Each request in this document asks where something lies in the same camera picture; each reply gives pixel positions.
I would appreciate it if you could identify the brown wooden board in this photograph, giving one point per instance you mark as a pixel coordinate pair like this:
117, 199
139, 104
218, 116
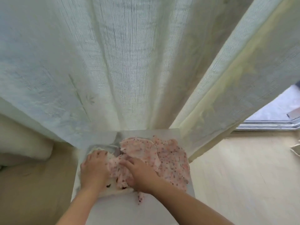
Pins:
294, 113

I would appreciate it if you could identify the pink floral cloths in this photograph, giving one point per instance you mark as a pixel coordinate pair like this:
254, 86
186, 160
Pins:
164, 157

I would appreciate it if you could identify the white table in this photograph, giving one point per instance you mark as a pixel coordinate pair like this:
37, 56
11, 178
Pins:
117, 211

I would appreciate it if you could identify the cream polka dot cloths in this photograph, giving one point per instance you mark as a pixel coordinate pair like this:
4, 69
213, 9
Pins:
117, 185

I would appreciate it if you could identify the person's right hand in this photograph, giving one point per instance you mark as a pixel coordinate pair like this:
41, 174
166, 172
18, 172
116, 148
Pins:
140, 175

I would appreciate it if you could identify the person's left hand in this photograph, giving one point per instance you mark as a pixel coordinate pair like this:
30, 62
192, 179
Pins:
95, 171

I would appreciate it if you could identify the person's left forearm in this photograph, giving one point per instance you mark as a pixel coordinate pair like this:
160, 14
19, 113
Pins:
79, 208

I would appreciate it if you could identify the white sliding door frame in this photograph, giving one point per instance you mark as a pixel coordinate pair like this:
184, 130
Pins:
269, 124

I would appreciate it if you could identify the person's right forearm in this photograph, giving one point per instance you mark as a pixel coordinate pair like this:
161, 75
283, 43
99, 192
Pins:
192, 206

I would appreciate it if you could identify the pile of grey cloths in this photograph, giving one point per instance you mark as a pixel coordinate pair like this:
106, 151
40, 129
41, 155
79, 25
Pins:
105, 148

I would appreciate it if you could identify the white linen curtain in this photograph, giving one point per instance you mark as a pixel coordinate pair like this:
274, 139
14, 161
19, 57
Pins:
140, 53

